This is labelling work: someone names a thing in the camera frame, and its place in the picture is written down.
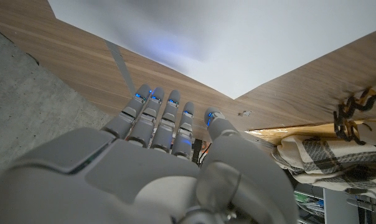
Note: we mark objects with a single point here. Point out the beige plaid cloth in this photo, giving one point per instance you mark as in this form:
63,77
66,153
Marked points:
331,161

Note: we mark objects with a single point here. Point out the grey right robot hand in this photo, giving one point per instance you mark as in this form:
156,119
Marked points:
129,180

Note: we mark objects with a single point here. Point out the white shelf unit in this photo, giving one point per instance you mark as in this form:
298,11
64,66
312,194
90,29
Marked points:
340,208

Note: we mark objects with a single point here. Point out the black wavy headband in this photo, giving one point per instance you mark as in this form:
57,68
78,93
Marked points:
340,123

